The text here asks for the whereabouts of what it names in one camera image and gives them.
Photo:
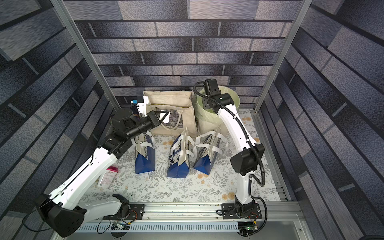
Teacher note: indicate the green lined trash bin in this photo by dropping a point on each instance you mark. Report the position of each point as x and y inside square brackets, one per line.
[207, 119]

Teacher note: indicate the blue white bag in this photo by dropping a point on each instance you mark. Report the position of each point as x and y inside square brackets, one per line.
[209, 147]
[182, 151]
[145, 153]

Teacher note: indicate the beige canvas tote bag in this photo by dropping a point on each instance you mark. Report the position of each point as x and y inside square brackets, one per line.
[181, 112]

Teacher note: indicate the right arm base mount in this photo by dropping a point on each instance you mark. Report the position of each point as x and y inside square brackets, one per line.
[236, 211]

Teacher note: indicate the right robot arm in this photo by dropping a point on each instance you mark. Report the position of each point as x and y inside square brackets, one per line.
[247, 161]

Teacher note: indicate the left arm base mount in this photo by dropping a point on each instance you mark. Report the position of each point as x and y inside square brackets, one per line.
[131, 212]

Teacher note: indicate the pink lidded cup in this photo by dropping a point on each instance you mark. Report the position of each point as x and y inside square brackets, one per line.
[107, 177]

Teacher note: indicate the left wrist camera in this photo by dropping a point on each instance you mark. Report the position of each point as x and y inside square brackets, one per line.
[139, 109]

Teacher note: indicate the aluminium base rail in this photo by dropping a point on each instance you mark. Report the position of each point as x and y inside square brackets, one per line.
[174, 218]

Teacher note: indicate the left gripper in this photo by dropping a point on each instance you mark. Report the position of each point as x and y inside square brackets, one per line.
[153, 119]

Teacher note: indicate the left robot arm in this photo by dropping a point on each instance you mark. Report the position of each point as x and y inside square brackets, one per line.
[62, 210]

